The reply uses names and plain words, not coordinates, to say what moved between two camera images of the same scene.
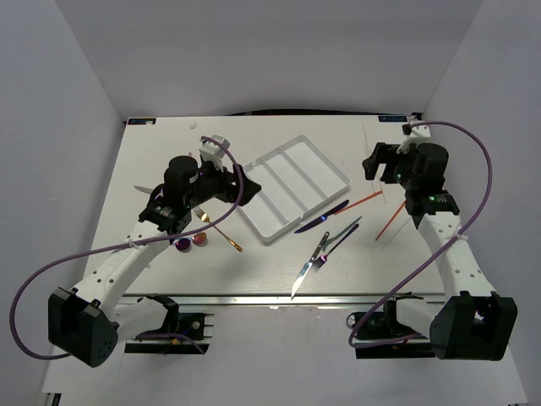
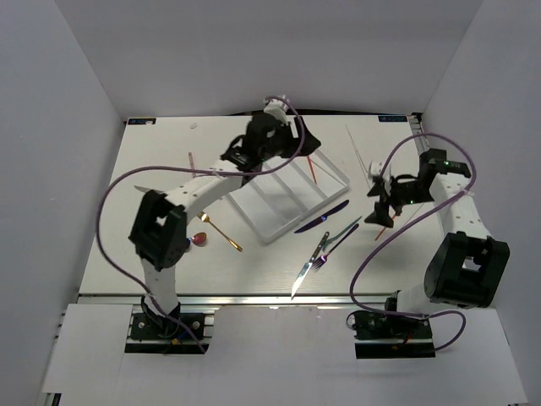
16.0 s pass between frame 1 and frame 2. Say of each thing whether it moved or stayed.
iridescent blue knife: stayed
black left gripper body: moved
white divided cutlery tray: stayed
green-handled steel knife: stayed
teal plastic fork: stayed
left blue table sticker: stayed
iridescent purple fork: stayed
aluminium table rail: stayed
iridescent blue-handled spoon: stayed
